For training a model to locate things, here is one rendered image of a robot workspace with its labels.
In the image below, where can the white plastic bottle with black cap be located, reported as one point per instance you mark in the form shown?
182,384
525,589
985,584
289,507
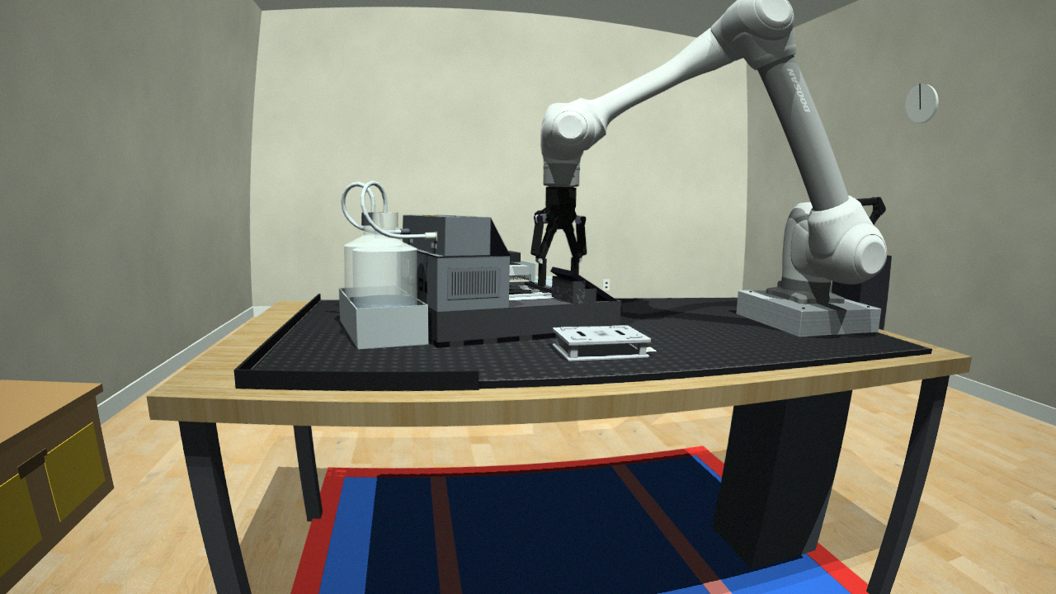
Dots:
348,274

